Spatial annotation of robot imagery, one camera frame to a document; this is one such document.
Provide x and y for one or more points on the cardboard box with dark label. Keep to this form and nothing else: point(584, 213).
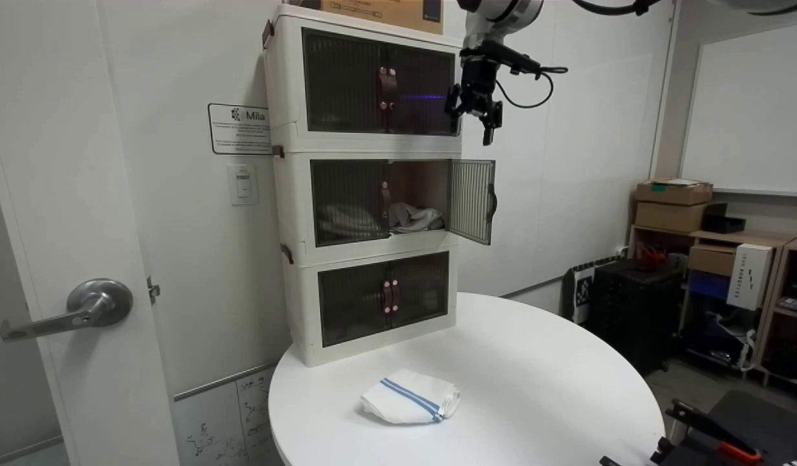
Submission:
point(373, 11)

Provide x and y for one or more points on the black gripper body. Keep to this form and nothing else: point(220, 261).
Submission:
point(477, 81)

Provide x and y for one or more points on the black chair seat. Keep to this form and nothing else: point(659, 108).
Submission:
point(774, 422)

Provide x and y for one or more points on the white wall conduit pipe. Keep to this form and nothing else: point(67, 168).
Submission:
point(662, 85)

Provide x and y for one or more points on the wooden shelf unit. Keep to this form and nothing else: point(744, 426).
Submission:
point(781, 285)

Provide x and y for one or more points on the black crate cabinet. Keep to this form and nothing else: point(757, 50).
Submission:
point(635, 312)

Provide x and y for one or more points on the metal door latch plate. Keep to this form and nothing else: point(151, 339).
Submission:
point(154, 287)

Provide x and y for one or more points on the white whiteboard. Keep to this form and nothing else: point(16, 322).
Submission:
point(748, 112)

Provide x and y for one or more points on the grey folded clothes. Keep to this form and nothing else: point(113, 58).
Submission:
point(376, 221)

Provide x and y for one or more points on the white three-tier storage cabinet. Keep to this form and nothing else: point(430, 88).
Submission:
point(291, 215)

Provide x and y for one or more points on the white product box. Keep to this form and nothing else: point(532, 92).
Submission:
point(750, 274)

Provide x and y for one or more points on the white towel with blue stripes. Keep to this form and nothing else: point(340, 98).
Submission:
point(409, 400)

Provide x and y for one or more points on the flat brown cardboard box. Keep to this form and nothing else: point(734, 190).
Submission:
point(674, 193)

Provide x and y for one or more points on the white wall sign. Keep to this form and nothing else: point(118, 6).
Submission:
point(239, 130)

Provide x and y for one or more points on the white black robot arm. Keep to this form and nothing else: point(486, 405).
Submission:
point(503, 15)

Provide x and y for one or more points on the black framed panel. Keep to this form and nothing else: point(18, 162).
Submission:
point(580, 287)

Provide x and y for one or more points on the small brown cardboard box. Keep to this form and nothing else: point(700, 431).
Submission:
point(709, 259)

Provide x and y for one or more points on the dark translucent cabinet door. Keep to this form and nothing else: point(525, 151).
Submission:
point(343, 81)
point(420, 287)
point(348, 184)
point(351, 300)
point(420, 92)
point(472, 203)

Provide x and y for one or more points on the white room door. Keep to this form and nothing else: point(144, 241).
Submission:
point(63, 171)

